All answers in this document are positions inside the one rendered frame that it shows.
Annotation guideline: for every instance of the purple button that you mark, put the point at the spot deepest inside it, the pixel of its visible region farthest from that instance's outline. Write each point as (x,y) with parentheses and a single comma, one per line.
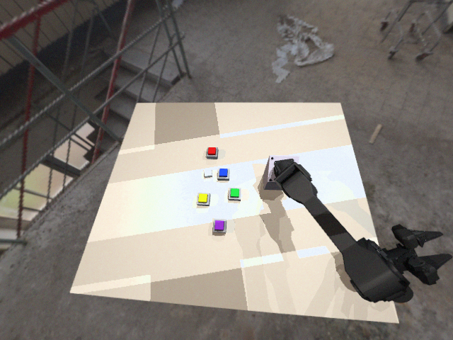
(220,225)

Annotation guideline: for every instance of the green button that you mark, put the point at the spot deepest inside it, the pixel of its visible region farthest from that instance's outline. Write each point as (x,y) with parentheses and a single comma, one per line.
(235,194)

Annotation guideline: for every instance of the yellow button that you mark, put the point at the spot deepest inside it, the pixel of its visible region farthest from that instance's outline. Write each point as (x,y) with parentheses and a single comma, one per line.
(203,199)

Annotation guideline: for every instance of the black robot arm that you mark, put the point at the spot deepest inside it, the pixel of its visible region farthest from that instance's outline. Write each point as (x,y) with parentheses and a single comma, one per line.
(372,275)

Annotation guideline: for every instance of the blue button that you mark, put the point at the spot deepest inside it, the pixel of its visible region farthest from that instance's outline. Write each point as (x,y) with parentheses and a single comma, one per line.
(223,174)

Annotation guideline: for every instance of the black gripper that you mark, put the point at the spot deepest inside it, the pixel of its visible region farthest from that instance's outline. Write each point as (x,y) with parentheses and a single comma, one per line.
(410,240)

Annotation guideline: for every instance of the red button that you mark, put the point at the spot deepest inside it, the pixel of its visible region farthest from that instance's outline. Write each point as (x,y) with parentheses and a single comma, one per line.
(212,152)

